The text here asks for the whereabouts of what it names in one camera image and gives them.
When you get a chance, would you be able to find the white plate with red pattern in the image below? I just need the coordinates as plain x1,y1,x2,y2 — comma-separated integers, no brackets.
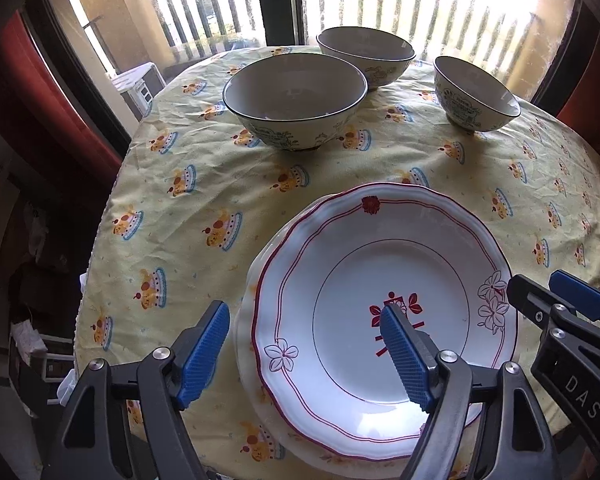
250,183,521,461

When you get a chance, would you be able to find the yellow printed tablecloth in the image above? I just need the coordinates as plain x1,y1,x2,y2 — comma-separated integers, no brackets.
74,45,600,480

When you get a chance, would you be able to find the white plate with yellow flowers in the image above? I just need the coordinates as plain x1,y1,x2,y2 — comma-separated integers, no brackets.
231,195,486,480

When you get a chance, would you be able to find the black window frame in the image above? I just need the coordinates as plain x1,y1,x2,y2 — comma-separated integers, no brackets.
22,0,600,148

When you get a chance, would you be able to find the red curtain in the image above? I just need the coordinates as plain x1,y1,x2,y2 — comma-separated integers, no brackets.
555,25,600,161
0,10,123,181

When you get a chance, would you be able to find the grey bowl with floral print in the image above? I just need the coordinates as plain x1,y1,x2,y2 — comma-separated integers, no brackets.
222,52,369,153
316,26,417,91
433,55,522,136

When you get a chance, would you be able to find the white air conditioner unit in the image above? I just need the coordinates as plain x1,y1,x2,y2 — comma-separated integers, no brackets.
111,62,167,121

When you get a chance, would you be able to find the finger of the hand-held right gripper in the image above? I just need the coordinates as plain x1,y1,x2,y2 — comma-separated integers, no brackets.
506,274,588,341
550,269,600,333

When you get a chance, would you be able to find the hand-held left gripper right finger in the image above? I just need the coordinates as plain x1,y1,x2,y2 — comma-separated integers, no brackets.
379,304,561,480

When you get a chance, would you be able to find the white crumpled bag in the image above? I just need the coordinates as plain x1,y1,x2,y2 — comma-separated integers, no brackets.
10,322,48,357

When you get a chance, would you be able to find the white metal rack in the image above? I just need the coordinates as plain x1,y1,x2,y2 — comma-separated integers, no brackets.
39,349,77,403

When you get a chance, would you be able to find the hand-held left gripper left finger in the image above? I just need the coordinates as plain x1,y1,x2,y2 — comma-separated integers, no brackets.
40,300,231,480

